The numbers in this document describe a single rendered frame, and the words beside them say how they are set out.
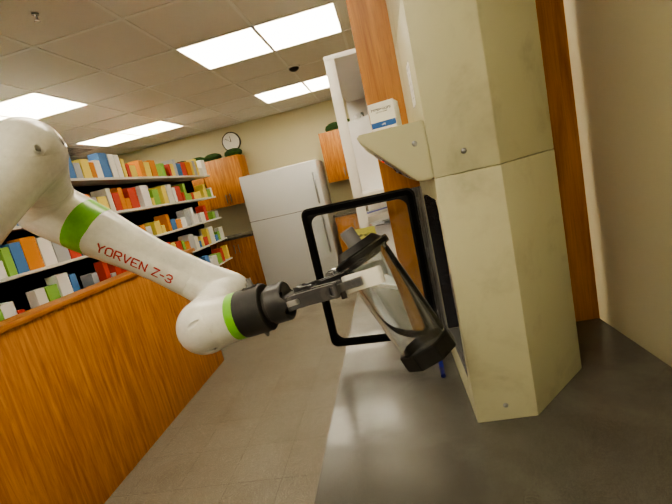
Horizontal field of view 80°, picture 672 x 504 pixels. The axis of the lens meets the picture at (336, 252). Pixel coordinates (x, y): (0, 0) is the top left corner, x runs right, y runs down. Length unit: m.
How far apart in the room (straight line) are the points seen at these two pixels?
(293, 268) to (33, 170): 5.19
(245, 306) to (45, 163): 0.43
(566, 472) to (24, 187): 0.98
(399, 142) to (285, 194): 5.09
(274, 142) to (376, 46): 5.45
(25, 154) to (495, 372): 0.91
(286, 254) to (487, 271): 5.23
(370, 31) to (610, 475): 1.01
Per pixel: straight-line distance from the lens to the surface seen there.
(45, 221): 1.00
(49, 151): 0.89
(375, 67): 1.11
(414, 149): 0.71
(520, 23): 0.87
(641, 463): 0.81
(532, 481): 0.76
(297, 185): 5.72
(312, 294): 0.67
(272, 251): 5.92
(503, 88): 0.78
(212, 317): 0.78
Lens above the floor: 1.44
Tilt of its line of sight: 10 degrees down
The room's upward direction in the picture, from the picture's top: 13 degrees counter-clockwise
